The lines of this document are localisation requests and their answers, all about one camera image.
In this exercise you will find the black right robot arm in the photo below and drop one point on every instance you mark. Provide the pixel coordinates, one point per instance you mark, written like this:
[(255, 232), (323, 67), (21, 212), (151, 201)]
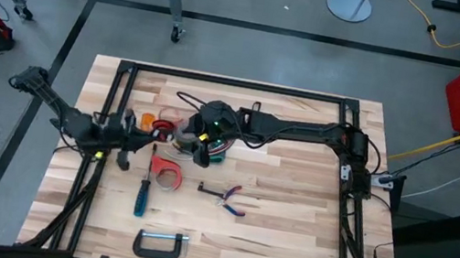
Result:
[(304, 129)]

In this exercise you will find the dark duct tape roll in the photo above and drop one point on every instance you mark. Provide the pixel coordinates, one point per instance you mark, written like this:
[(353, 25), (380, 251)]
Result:
[(183, 133)]

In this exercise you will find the orange plastic object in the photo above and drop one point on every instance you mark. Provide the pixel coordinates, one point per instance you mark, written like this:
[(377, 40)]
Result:
[(147, 121)]

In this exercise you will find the round grey stand base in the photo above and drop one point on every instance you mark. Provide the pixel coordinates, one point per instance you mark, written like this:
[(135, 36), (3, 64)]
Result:
[(347, 4)]

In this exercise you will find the black hex key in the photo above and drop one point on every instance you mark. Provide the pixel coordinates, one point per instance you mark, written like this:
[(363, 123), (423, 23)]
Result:
[(208, 191)]

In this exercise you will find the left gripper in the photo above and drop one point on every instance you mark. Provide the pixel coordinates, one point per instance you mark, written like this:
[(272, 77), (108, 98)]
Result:
[(127, 136)]

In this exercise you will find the red packing tape dispenser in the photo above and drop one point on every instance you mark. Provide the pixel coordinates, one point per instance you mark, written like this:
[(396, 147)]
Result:
[(159, 164)]

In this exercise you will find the red and blue pliers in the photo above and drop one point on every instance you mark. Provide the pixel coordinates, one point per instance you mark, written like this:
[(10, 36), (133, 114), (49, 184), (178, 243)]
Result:
[(231, 190)]

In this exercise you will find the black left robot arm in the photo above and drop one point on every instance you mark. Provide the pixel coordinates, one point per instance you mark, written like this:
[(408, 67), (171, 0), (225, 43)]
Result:
[(73, 123)]

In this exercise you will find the black C-clamp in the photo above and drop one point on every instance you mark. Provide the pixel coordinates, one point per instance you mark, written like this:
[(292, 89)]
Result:
[(154, 253)]

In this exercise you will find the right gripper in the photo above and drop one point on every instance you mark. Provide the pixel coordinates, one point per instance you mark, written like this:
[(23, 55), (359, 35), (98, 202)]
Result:
[(217, 122)]

